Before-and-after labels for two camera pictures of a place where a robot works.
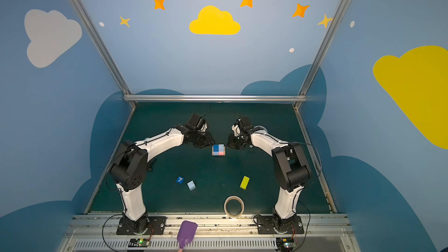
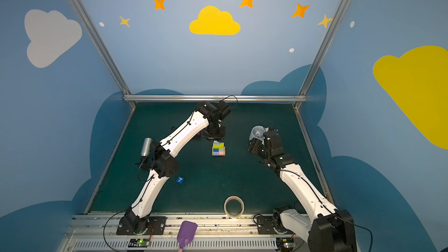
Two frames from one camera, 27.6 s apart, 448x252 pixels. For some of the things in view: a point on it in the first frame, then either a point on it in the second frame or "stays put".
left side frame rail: [109, 161] stays put
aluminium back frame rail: [215, 98] stays put
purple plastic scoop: [186, 234] stays put
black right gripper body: [237, 140] -> [257, 145]
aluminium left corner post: [95, 31] stays put
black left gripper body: [202, 138] -> [217, 133]
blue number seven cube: [179, 179] stays put
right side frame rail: [314, 163] stays put
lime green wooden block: [244, 182] -> [221, 146]
